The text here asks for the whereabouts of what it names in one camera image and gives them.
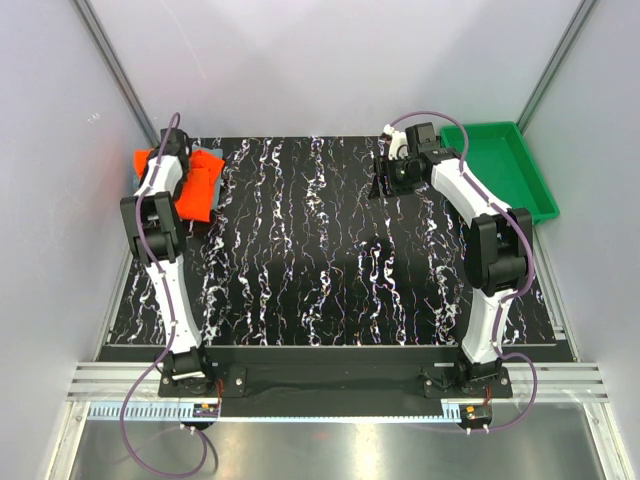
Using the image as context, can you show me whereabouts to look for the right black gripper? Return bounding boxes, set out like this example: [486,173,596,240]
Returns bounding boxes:
[367,155,422,202]

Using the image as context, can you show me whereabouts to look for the orange t shirt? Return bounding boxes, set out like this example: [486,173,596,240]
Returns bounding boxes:
[134,148,225,222]

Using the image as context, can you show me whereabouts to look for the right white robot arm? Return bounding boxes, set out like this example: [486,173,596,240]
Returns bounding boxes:
[369,123,534,397]

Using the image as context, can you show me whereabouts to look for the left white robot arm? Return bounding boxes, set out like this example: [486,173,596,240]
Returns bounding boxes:
[120,127,216,397]

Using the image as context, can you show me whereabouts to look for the black marbled table mat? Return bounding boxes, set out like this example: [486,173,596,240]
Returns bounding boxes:
[107,134,569,347]

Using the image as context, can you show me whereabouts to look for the green plastic tray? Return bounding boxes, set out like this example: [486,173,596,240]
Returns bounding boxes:
[440,122,560,225]

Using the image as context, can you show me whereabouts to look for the folded grey-blue t shirt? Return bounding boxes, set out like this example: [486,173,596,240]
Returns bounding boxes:
[130,147,224,211]

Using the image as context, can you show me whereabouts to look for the right orange connector block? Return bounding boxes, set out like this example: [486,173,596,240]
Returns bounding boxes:
[461,404,493,424]

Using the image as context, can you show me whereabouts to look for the orange connector block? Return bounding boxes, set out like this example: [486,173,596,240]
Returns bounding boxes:
[193,403,220,418]
[461,404,493,424]

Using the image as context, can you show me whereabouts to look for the left orange connector block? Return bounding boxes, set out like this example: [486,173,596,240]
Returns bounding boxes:
[193,403,220,418]

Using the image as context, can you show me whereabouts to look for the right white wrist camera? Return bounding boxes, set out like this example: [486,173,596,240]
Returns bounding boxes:
[381,124,409,160]

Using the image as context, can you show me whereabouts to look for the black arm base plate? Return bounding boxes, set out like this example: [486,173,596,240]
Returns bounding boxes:
[158,344,513,419]

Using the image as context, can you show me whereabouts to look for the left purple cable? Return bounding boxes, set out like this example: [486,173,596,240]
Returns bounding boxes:
[119,112,219,474]

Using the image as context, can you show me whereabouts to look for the aluminium frame rail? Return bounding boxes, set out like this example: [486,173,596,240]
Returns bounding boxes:
[67,362,608,403]

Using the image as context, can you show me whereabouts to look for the white slotted cable duct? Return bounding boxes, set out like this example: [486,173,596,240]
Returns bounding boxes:
[88,402,219,422]

